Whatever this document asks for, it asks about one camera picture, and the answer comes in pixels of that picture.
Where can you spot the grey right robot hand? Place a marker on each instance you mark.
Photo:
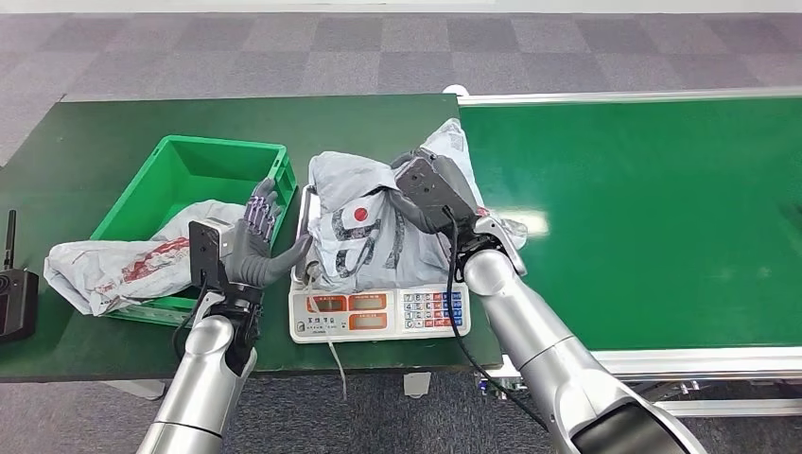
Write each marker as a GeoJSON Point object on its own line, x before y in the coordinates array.
{"type": "Point", "coordinates": [460, 178]}

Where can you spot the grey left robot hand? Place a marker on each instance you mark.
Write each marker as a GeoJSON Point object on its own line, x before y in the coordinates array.
{"type": "Point", "coordinates": [254, 260]}

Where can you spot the grey package with red dot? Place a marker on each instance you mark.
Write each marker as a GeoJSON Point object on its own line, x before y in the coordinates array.
{"type": "Point", "coordinates": [363, 250]}

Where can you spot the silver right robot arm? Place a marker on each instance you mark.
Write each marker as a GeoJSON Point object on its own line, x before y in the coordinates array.
{"type": "Point", "coordinates": [539, 338]}

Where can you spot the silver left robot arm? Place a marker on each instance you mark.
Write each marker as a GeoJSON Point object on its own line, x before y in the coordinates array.
{"type": "Point", "coordinates": [200, 388]}

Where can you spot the grey package with red print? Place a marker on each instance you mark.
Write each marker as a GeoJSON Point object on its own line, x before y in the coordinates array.
{"type": "Point", "coordinates": [125, 269]}

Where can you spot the green conveyor belt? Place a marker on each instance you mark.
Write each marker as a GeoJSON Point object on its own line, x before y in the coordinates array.
{"type": "Point", "coordinates": [658, 219]}

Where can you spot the green plastic crate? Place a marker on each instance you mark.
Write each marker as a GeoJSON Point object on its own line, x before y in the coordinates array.
{"type": "Point", "coordinates": [188, 166]}

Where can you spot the thin white strip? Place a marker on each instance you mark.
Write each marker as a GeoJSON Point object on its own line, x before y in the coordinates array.
{"type": "Point", "coordinates": [331, 351]}

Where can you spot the white electronic scale body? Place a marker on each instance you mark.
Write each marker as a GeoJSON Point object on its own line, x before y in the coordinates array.
{"type": "Point", "coordinates": [376, 313]}

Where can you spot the white table foot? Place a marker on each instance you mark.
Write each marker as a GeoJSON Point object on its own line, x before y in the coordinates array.
{"type": "Point", "coordinates": [133, 390]}
{"type": "Point", "coordinates": [417, 384]}

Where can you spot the black radio device with antenna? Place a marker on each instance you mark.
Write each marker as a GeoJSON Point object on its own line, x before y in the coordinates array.
{"type": "Point", "coordinates": [15, 307]}

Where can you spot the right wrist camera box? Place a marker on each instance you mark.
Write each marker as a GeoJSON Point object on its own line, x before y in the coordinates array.
{"type": "Point", "coordinates": [432, 188]}

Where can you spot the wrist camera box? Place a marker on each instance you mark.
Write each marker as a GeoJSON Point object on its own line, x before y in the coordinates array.
{"type": "Point", "coordinates": [203, 250]}
{"type": "Point", "coordinates": [432, 188]}

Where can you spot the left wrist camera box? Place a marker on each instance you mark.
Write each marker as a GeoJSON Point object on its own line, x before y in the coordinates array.
{"type": "Point", "coordinates": [203, 250]}

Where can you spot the silver conveyor frame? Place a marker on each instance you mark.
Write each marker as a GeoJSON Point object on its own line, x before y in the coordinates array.
{"type": "Point", "coordinates": [689, 362]}

